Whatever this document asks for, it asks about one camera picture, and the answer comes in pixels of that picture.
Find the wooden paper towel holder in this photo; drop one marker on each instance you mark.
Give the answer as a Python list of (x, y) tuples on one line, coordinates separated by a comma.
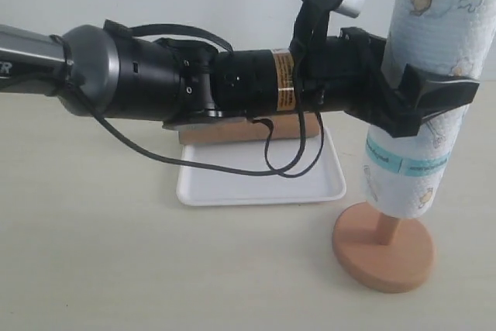
[(381, 252)]

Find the brown cardboard tube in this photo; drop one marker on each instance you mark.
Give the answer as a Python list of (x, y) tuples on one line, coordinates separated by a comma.
[(285, 127)]

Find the white rectangular tray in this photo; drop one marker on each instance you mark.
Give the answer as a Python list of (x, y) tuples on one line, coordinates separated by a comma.
[(325, 182)]

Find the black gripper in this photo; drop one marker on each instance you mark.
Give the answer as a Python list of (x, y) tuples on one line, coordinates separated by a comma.
[(343, 74)]

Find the printed paper towel roll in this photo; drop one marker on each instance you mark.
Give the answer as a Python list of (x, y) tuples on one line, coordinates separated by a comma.
[(440, 40)]

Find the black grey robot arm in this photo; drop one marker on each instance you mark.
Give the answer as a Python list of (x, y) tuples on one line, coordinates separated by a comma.
[(185, 76)]

